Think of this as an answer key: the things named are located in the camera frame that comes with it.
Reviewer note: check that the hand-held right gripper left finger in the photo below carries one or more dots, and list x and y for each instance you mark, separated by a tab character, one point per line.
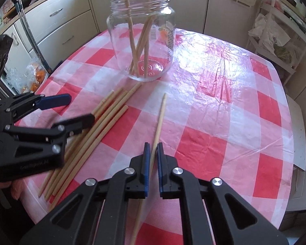
146	173

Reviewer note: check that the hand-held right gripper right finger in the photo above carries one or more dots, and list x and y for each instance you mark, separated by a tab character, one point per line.
160	176

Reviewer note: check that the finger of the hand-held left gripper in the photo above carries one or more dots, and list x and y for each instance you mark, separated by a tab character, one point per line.
76	123
53	100

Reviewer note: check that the bundle of wooden chopsticks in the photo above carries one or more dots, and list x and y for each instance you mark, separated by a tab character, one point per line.
109	114

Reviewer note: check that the clear glass jar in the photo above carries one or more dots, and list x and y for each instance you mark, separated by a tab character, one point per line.
117	43

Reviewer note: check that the clear bag of oranges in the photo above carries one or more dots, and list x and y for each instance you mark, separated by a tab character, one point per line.
28	76

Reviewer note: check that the white stove drawer cabinet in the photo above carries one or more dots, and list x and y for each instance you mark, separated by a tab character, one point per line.
61	23

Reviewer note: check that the red white checked tablecloth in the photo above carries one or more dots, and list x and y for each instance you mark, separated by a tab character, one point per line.
219	122

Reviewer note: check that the black wok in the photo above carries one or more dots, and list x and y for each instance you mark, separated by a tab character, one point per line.
25	1

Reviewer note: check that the white corner base cabinet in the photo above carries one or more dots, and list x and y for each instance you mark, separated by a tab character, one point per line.
102	0

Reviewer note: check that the white low stool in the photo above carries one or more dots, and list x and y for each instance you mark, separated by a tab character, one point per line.
299	132

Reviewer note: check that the white sink base cabinet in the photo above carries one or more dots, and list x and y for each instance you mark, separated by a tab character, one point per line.
201	5

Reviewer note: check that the bag of green vegetables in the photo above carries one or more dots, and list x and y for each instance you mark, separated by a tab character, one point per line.
284	52

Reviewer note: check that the white plastic bag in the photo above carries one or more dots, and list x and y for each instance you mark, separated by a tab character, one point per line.
267	33

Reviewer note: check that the white tiered trolley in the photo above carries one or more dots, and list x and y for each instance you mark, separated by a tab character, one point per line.
303	49

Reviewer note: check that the pink wall stickers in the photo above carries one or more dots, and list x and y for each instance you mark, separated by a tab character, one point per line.
9	3

